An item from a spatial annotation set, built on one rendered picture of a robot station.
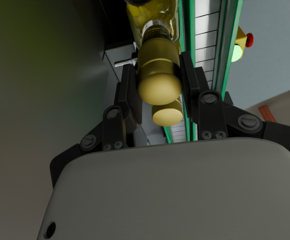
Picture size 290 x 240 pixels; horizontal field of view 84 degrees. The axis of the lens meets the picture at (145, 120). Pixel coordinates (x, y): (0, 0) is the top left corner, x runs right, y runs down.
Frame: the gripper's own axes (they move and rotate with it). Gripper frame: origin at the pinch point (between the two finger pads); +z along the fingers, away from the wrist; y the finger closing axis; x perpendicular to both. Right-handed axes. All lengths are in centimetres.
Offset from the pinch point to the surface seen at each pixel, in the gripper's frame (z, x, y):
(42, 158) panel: -2.7, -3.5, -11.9
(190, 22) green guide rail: 21.5, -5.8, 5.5
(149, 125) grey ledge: 30, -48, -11
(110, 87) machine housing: 23.1, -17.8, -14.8
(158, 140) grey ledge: 30, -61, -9
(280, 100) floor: 134, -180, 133
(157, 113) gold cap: 1.8, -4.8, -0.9
